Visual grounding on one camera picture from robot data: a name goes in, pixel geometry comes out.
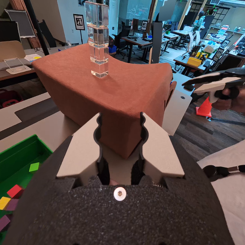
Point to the red bag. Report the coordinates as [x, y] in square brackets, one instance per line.
[10, 98]

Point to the printed marker sign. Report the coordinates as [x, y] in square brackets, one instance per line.
[79, 22]
[144, 25]

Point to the red wooden cube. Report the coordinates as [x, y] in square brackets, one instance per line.
[14, 191]

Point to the black leaning panel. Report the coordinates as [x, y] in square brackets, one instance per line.
[157, 42]

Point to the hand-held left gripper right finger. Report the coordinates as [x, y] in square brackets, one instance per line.
[162, 157]

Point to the brown edged grey table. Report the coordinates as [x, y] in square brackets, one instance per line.
[47, 51]

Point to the black flat panel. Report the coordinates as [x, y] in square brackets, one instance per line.
[8, 31]

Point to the small blue container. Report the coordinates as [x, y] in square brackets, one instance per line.
[112, 50]

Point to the black eyeglasses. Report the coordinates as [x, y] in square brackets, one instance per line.
[37, 49]

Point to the black pole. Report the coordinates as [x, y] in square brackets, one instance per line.
[36, 26]

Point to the rust brown felt bag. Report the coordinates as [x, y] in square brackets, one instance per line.
[95, 95]

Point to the green wooden cube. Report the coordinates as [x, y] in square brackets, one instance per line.
[34, 167]

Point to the framed dark screen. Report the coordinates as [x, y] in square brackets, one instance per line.
[21, 23]

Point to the black leaning board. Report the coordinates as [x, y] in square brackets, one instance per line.
[47, 34]

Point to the black badge reel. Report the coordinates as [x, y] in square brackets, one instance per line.
[210, 171]

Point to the light grey desk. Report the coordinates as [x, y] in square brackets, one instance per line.
[47, 124]
[176, 114]

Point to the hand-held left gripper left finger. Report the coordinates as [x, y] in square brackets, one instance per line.
[80, 157]

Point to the green plastic bin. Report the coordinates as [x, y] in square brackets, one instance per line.
[17, 158]

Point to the black oval pad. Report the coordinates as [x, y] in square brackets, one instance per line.
[189, 88]

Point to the person's right hand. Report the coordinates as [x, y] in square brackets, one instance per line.
[237, 107]

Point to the yellow wooden cube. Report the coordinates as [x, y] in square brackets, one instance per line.
[4, 202]

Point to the yellow blue card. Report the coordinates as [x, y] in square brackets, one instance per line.
[33, 58]

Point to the dark wooden table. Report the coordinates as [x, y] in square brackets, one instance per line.
[137, 42]

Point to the wooden panel on clear stand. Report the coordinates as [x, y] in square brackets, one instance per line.
[11, 50]

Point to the orange traffic cone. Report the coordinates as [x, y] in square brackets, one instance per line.
[204, 109]

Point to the yellow storage box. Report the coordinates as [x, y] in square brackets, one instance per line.
[194, 61]

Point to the black office chair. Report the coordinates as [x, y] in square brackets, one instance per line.
[120, 38]

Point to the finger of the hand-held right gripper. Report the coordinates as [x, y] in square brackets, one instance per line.
[206, 77]
[210, 87]

